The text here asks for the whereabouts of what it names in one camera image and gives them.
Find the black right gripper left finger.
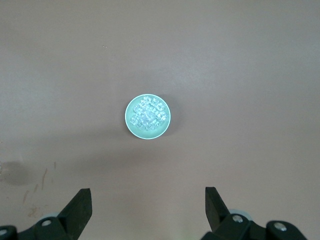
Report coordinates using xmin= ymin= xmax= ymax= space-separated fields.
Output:
xmin=0 ymin=188 xmax=93 ymax=240

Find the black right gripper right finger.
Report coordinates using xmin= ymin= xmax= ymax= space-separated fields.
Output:
xmin=201 ymin=186 xmax=308 ymax=240

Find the mint green bowl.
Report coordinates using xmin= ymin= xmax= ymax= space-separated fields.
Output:
xmin=124 ymin=93 xmax=172 ymax=140

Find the brown table cover sheet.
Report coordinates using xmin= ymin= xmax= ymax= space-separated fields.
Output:
xmin=0 ymin=0 xmax=320 ymax=240

